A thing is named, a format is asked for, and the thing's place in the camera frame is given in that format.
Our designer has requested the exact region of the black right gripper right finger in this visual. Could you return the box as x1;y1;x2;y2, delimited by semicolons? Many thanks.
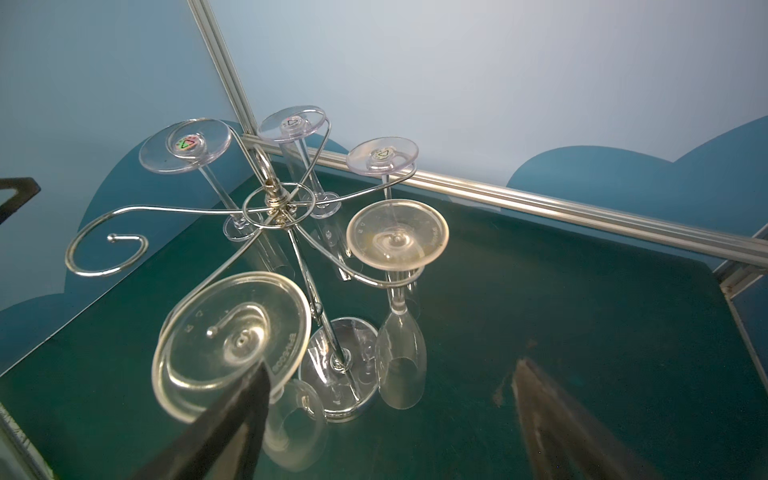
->
512;358;660;479

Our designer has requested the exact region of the aluminium back frame rail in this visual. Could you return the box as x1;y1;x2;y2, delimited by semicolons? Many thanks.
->
239;134;768;268

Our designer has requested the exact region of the aluminium frame post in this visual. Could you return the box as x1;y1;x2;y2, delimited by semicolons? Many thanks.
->
187;0;257;134
713;259;767;390

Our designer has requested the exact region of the chrome wine glass rack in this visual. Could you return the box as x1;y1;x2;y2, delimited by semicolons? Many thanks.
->
65;124;402;423

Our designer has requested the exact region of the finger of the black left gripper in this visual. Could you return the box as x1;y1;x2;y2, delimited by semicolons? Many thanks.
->
0;177;41;223

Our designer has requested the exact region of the aluminium left frame post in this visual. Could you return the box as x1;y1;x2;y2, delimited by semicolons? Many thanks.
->
187;0;257;134

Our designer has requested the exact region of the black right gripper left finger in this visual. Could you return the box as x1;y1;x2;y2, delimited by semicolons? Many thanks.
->
132;361;271;479

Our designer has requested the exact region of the clear wine glass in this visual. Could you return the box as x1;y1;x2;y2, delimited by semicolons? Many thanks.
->
151;271;328;472
139;118;257;242
258;105;338;201
346;136;419;200
346;199;449;410

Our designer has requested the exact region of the aluminium right frame post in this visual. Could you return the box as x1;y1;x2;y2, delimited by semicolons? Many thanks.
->
713;259;767;390

